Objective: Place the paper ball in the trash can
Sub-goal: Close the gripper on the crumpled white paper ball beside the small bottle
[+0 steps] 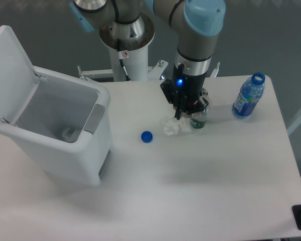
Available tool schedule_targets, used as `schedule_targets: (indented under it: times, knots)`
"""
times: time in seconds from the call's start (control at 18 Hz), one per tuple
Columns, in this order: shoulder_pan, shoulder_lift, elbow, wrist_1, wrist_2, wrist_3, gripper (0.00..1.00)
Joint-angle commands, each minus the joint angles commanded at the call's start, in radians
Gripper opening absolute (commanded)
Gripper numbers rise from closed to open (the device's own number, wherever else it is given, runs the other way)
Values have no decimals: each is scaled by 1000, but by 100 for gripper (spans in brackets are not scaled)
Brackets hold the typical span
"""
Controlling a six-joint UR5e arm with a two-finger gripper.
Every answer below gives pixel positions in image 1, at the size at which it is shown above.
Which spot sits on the white paper ball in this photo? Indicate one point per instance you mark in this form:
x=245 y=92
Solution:
x=173 y=126

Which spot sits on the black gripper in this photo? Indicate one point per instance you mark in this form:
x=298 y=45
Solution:
x=184 y=91

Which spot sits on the blue plastic water bottle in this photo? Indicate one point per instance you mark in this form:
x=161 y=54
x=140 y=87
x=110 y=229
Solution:
x=249 y=95

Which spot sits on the clear green label bottle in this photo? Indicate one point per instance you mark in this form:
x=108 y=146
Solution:
x=198 y=119

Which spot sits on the blue bottle cap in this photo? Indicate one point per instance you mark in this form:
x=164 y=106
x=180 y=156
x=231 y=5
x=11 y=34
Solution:
x=146 y=136

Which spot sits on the white trash bin lid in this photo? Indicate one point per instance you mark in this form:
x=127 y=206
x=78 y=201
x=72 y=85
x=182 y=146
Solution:
x=8 y=70

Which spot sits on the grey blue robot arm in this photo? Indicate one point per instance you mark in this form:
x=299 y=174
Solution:
x=205 y=17

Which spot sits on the white trash bin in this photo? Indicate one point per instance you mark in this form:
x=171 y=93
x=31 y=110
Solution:
x=60 y=121

